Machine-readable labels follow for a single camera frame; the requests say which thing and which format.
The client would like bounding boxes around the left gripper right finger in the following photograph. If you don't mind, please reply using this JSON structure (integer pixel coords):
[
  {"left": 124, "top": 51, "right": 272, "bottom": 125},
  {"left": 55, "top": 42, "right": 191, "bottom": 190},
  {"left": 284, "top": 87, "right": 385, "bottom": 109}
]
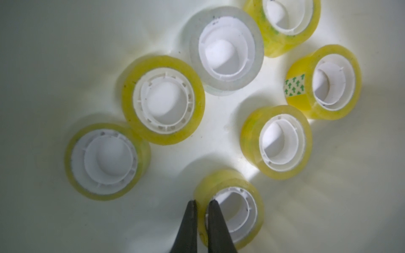
[{"left": 207, "top": 200, "right": 237, "bottom": 253}]

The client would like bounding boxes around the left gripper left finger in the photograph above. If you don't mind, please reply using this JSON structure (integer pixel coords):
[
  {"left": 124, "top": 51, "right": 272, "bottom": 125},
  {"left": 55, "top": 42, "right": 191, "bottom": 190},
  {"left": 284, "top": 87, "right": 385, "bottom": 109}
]
[{"left": 170, "top": 200, "right": 198, "bottom": 253}]

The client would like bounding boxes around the yellow tape roll one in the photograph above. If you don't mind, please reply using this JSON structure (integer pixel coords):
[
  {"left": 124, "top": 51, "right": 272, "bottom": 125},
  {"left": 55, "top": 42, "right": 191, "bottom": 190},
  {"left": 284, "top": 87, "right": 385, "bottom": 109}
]
[{"left": 194, "top": 169, "right": 264, "bottom": 250}]

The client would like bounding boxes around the yellow tape roll five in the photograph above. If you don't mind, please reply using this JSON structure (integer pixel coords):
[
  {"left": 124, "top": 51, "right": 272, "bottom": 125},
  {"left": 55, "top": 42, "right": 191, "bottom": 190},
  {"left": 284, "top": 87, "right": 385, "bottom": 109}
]
[{"left": 64, "top": 123, "right": 151, "bottom": 201}]

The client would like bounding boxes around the yellow tape roll three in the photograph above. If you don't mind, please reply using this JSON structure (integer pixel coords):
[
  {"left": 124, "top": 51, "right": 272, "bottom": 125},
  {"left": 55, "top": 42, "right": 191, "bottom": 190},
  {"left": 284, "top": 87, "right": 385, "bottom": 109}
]
[{"left": 240, "top": 105, "right": 313, "bottom": 180}]

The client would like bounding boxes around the white plastic storage box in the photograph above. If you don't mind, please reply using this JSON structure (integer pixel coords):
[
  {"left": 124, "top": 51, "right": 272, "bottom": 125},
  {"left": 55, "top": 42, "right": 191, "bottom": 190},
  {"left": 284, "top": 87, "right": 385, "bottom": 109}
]
[{"left": 1, "top": 1, "right": 405, "bottom": 253}]

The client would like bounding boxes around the yellow tape roll two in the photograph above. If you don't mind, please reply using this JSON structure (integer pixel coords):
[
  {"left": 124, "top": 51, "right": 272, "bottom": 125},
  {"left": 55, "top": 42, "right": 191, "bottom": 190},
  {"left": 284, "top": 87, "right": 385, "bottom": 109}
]
[{"left": 121, "top": 55, "right": 206, "bottom": 145}]

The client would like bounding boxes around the yellow tape roll four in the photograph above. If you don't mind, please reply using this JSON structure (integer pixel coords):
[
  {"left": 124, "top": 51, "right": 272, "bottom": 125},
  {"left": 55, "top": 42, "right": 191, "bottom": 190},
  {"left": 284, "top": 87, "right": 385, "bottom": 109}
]
[{"left": 283, "top": 44, "right": 362, "bottom": 120}]

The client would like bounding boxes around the yellow tape roll six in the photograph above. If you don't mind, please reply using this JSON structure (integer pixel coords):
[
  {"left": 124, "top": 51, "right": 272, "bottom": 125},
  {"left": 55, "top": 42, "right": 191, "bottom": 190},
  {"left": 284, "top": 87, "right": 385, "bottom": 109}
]
[{"left": 243, "top": 0, "right": 321, "bottom": 58}]

